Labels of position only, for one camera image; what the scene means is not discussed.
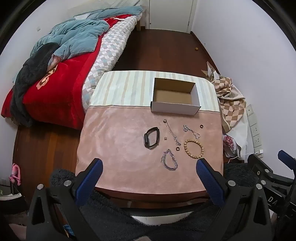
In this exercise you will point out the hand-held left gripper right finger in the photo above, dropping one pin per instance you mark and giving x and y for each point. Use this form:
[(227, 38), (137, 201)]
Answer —
[(209, 183)]

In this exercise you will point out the beige checkered cloth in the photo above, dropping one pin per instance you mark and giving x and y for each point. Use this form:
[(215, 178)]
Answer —
[(231, 109)]

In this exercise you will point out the dark grey fleece blanket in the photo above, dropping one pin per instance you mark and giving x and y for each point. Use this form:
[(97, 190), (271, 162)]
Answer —
[(32, 67)]

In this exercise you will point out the dark shoe with white sole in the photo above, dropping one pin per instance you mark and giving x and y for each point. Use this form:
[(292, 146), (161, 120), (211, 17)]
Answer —
[(10, 195)]

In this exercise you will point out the wooden bed leg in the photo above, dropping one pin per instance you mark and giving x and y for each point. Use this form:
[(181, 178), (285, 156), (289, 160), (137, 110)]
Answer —
[(141, 22)]

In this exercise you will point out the black smart band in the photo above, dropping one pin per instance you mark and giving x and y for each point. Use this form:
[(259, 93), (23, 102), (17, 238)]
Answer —
[(146, 139)]

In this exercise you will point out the bed with red blanket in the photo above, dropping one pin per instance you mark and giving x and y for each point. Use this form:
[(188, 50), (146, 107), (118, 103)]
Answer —
[(57, 95)]

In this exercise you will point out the pink plastic hanger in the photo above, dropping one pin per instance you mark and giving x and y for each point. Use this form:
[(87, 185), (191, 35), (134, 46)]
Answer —
[(16, 173)]

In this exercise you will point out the blue quilt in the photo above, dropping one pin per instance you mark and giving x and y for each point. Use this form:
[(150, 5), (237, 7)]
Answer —
[(76, 37)]

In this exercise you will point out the checkered bed sheet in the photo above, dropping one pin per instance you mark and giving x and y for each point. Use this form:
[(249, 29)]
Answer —
[(111, 46)]

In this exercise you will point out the cardboard box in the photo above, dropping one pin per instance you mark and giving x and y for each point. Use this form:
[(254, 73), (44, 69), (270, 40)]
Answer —
[(175, 95)]

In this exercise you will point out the pink cloth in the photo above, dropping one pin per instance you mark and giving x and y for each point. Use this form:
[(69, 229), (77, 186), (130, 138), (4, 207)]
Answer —
[(55, 62)]

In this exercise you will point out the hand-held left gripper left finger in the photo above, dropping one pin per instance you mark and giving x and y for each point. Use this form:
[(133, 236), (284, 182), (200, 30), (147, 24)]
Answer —
[(90, 183)]

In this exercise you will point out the red patterned white bag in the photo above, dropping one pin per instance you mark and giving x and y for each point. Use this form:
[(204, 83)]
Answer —
[(230, 142)]

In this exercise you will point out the striped tablecloth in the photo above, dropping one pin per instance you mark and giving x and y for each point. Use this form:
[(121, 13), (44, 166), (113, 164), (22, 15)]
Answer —
[(124, 90)]

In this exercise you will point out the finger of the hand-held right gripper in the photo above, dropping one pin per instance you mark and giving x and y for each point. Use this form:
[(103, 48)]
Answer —
[(261, 166), (286, 158)]

